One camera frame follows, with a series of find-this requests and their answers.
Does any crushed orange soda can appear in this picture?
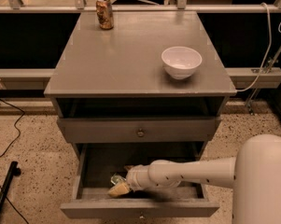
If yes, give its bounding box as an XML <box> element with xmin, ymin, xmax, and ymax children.
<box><xmin>96</xmin><ymin>0</ymin><xmax>114</xmax><ymax>30</ymax></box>

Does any crushed green can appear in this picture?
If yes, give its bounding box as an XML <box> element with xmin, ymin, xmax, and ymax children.
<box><xmin>110</xmin><ymin>174</ymin><xmax>127</xmax><ymax>186</ymax></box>

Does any grey wooden drawer cabinet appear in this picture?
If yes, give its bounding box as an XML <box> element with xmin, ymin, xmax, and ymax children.
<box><xmin>43</xmin><ymin>10</ymin><xmax>237</xmax><ymax>220</ymax></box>

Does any black floor cable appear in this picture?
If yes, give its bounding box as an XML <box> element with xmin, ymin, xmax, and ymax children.
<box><xmin>0</xmin><ymin>89</ymin><xmax>26</xmax><ymax>160</ymax></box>

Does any white cable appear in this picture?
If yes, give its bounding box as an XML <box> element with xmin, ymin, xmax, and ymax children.
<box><xmin>235</xmin><ymin>2</ymin><xmax>273</xmax><ymax>93</ymax></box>

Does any closed top drawer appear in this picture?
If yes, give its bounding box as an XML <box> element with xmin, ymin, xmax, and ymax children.
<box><xmin>57</xmin><ymin>117</ymin><xmax>221</xmax><ymax>144</ymax></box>

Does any white ceramic bowl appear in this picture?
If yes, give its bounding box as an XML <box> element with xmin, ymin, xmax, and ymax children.
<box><xmin>161</xmin><ymin>47</ymin><xmax>203</xmax><ymax>80</ymax></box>

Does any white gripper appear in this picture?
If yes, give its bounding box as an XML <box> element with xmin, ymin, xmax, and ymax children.
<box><xmin>108</xmin><ymin>165</ymin><xmax>151</xmax><ymax>198</ymax></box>

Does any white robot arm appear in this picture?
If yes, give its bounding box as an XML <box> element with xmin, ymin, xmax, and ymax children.
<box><xmin>108</xmin><ymin>134</ymin><xmax>281</xmax><ymax>224</ymax></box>

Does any black stand leg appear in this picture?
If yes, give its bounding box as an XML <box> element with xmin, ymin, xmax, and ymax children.
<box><xmin>0</xmin><ymin>161</ymin><xmax>21</xmax><ymax>212</ymax></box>

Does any open middle drawer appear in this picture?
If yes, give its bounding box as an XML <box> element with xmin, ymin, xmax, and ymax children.
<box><xmin>61</xmin><ymin>143</ymin><xmax>219</xmax><ymax>219</ymax></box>

